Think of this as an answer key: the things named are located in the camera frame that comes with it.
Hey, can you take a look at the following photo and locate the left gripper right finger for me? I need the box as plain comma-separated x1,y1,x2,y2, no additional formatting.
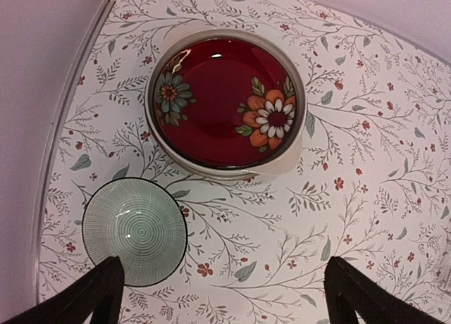
323,256,440,324

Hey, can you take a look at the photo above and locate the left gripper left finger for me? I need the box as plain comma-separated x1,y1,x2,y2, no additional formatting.
6,256,125,324

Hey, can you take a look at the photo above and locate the white small bowl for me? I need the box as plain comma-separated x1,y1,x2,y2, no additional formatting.
82,177,187,287

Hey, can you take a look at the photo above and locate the white cream plate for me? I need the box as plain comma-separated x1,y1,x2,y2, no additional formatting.
143,29,309,180

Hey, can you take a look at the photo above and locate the dark red patterned plate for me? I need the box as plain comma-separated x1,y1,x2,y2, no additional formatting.
152,37,297,169

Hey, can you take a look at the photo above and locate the floral tablecloth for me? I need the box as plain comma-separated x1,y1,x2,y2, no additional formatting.
38,0,450,323

